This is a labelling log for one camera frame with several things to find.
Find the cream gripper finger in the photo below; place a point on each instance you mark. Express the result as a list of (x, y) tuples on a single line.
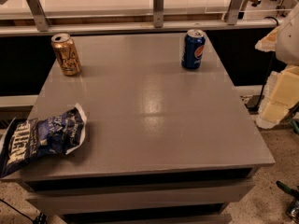
[(268, 43), (280, 95)]

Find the blue pepsi can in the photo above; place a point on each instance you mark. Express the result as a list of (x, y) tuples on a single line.
[(194, 42)]

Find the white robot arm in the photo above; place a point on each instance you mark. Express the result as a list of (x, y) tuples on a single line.
[(287, 45)]

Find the gold soda can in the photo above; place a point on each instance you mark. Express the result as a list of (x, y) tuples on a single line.
[(66, 54)]

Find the green tool on floor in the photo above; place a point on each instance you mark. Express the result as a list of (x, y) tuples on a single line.
[(293, 208)]

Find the grey drawer cabinet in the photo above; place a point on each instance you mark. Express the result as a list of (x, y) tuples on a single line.
[(163, 145)]

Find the blue chip bag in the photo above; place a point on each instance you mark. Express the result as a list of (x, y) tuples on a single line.
[(26, 141)]

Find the right metal rail bracket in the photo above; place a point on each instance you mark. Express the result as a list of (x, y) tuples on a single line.
[(231, 15)]

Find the metal rail bracket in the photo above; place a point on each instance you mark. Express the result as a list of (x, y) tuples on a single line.
[(40, 19), (158, 13), (231, 15)]

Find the middle metal rail bracket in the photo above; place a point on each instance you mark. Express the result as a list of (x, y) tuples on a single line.
[(158, 13)]

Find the left metal rail bracket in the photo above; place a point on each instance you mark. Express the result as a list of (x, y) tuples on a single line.
[(40, 19)]

